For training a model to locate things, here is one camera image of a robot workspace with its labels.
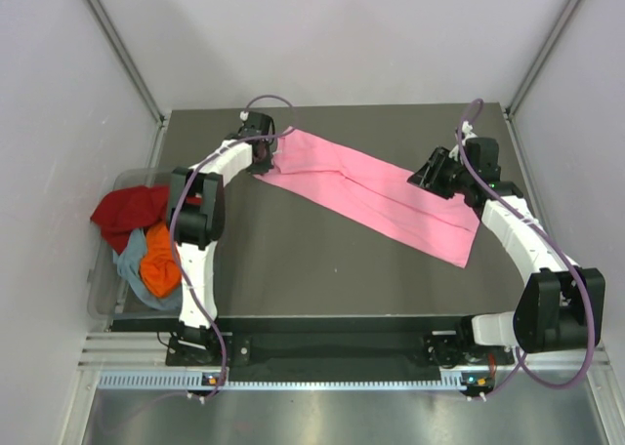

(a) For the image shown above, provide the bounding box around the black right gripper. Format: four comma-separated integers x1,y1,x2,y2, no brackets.
407,146,474,200

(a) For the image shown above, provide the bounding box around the pink t shirt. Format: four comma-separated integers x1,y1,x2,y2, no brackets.
257,130,479,267

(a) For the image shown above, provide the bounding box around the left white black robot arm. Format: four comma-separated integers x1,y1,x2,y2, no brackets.
167,133,277,365

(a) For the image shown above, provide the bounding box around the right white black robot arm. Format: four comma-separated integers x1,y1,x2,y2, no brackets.
408,139,605,363

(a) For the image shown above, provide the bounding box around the orange t shirt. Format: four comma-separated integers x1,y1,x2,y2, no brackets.
140,222,182,299

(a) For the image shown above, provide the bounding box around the red t shirt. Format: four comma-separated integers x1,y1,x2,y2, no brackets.
90,185,169,254

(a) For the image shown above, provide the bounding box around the grey blue t shirt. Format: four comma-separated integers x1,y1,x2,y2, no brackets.
112,229,182,311

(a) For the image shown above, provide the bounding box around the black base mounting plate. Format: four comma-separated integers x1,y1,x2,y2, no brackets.
164,331,517,368

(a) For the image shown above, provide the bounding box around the clear plastic bin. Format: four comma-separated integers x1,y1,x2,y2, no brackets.
87,167,180,320

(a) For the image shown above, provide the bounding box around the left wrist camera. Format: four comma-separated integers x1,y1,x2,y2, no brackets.
237,111,274,138

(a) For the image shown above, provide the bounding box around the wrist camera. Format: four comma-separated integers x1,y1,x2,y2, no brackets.
237,111,274,138
462,122,501,183

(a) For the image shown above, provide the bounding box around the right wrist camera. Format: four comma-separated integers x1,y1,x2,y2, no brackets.
462,122,501,183

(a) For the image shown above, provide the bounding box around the slotted cable duct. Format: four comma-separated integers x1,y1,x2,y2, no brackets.
97,370,494,391

